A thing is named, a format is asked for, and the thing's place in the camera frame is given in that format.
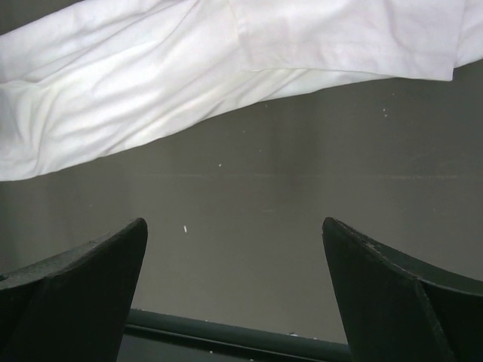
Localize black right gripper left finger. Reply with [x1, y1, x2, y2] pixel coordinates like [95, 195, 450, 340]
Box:
[1, 218, 148, 361]

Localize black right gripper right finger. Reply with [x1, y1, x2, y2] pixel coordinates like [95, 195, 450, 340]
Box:
[322, 217, 482, 361]

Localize white t-shirt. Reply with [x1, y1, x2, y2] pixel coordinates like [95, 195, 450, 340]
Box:
[1, 1, 482, 181]

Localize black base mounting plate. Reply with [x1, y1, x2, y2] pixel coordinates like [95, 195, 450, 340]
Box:
[125, 309, 352, 361]

